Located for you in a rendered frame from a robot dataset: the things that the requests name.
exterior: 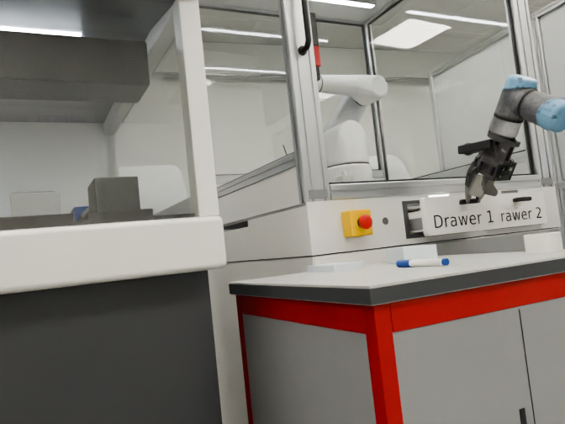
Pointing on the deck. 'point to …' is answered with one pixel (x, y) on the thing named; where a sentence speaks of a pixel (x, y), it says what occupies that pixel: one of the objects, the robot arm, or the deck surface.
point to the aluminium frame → (299, 70)
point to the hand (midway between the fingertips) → (472, 197)
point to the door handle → (305, 29)
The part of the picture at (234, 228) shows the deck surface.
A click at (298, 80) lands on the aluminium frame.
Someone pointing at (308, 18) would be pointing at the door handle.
